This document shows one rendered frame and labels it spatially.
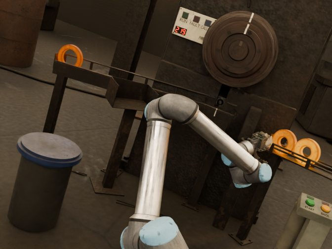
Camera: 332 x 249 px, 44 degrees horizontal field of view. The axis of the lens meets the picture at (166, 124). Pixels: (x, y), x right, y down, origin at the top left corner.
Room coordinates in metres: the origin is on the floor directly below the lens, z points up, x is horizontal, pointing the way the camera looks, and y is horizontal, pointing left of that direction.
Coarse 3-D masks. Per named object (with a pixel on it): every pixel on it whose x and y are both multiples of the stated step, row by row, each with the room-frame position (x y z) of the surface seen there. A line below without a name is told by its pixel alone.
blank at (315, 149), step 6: (306, 138) 2.31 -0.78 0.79; (300, 144) 2.32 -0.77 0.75; (306, 144) 2.30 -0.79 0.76; (312, 144) 2.28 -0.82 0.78; (318, 144) 2.29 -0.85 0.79; (294, 150) 2.34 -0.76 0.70; (300, 150) 2.32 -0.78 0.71; (312, 150) 2.27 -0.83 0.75; (318, 150) 2.25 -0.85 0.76; (312, 156) 2.26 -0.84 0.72; (318, 156) 2.25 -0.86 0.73; (300, 162) 2.29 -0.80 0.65; (312, 162) 2.25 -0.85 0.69
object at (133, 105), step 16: (112, 80) 2.46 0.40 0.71; (128, 80) 2.56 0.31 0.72; (112, 96) 2.38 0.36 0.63; (128, 96) 2.58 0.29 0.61; (144, 96) 2.62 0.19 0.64; (128, 112) 2.45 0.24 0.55; (128, 128) 2.47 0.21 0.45; (112, 160) 2.45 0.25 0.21; (112, 176) 2.46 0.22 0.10; (96, 192) 2.36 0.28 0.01; (112, 192) 2.43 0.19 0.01
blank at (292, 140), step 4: (276, 132) 2.44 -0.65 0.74; (280, 132) 2.43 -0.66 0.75; (284, 132) 2.41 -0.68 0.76; (288, 132) 2.39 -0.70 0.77; (292, 132) 2.40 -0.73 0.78; (276, 136) 2.44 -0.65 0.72; (280, 136) 2.42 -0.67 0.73; (284, 136) 2.40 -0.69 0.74; (288, 136) 2.39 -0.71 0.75; (292, 136) 2.37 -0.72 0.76; (276, 140) 2.43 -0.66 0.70; (280, 140) 2.44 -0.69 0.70; (288, 140) 2.38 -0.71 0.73; (292, 140) 2.36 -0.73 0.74; (296, 140) 2.37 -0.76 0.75; (280, 144) 2.43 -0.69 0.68; (288, 144) 2.37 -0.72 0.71; (292, 144) 2.35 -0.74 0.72; (280, 148) 2.40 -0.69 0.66; (288, 148) 2.37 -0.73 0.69; (292, 148) 2.35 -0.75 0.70; (276, 152) 2.41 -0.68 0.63; (280, 152) 2.39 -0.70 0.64; (288, 152) 2.36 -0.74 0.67
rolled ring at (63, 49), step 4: (68, 44) 2.84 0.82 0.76; (72, 44) 2.86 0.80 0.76; (60, 48) 2.85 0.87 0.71; (64, 48) 2.84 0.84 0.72; (68, 48) 2.83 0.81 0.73; (72, 48) 2.83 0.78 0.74; (76, 48) 2.82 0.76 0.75; (60, 52) 2.84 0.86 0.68; (64, 52) 2.86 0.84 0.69; (76, 52) 2.82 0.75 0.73; (80, 52) 2.82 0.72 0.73; (60, 56) 2.84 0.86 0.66; (80, 56) 2.81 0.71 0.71; (60, 60) 2.84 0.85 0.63; (80, 60) 2.81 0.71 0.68; (76, 64) 2.82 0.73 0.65; (80, 64) 2.82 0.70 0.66
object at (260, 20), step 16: (224, 16) 2.66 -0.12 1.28; (240, 16) 2.65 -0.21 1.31; (256, 16) 2.64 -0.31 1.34; (208, 32) 2.67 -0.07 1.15; (272, 32) 2.62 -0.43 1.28; (272, 48) 2.61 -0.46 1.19; (208, 64) 2.66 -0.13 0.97; (272, 64) 2.61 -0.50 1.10; (224, 80) 2.64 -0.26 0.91; (256, 80) 2.61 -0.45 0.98
